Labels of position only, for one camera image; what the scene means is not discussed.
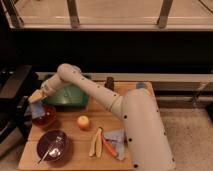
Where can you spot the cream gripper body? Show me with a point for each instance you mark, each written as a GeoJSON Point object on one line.
{"type": "Point", "coordinates": [36, 96]}

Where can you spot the blue sponge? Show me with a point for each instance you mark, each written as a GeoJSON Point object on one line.
{"type": "Point", "coordinates": [37, 110]}

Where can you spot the red bowl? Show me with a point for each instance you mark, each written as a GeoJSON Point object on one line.
{"type": "Point", "coordinates": [46, 120]}

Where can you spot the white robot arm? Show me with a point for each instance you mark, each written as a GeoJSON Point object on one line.
{"type": "Point", "coordinates": [137, 108]}

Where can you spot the purple bowl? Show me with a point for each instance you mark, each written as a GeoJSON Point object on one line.
{"type": "Point", "coordinates": [59, 148]}

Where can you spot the green plastic tray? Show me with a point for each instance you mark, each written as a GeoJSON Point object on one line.
{"type": "Point", "coordinates": [69, 96]}

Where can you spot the yellow apple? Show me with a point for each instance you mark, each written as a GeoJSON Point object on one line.
{"type": "Point", "coordinates": [83, 122]}

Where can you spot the metal spoon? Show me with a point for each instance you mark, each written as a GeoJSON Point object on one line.
{"type": "Point", "coordinates": [58, 139]}

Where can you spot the small dark brown object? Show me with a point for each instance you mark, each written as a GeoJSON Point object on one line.
{"type": "Point", "coordinates": [109, 83]}

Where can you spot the orange carrot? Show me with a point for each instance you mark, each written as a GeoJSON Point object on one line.
{"type": "Point", "coordinates": [109, 147]}

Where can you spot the blue grey cloth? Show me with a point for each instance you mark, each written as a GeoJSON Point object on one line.
{"type": "Point", "coordinates": [116, 139]}

